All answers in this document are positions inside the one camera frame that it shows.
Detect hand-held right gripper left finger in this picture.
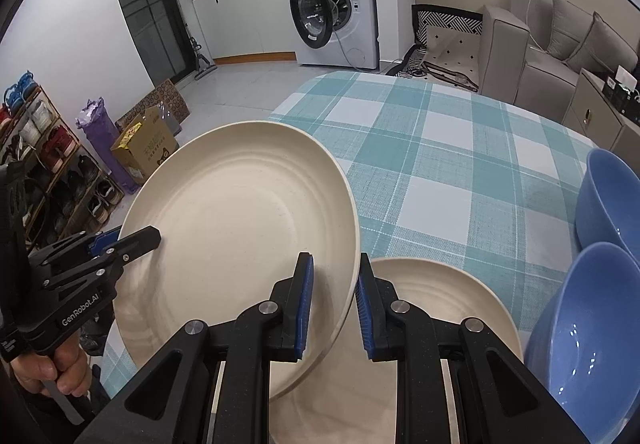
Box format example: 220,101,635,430
75,251,316,444

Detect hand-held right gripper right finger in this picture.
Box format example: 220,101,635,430
354,253,591,444

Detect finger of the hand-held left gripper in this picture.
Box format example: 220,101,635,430
42,225,162,291
27,229,122,275

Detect large cream plate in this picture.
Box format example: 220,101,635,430
112,120,361,400
270,258,524,444

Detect blue bowl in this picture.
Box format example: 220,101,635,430
524,241,640,444
574,149,640,265

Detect person's left hand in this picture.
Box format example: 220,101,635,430
10,346,94,397

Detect brown cardboard box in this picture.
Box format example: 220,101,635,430
110,106,181,182

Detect purple bag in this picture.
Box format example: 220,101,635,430
75,96,141,195

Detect shoe rack with shoes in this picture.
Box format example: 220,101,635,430
0,71,126,249

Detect patterned cardboard box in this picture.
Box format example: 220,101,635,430
115,78,191,133

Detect teal checked tablecloth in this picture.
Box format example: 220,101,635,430
102,71,601,400

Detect upright vacuum cleaner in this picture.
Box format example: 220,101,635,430
186,21,218,80

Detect dark glass door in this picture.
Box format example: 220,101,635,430
104,0,196,83

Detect white lower kitchen cabinet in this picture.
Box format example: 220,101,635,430
190,0,298,64

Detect black white patterned chair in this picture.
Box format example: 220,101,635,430
387,4,485,92

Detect grey sofa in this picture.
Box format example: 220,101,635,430
480,0,640,129

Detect beige side cabinet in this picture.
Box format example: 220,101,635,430
562,68,640,155

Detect black device boxes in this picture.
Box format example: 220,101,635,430
602,66,640,115

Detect grey cushion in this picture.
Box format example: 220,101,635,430
546,0,596,62
565,12,640,74

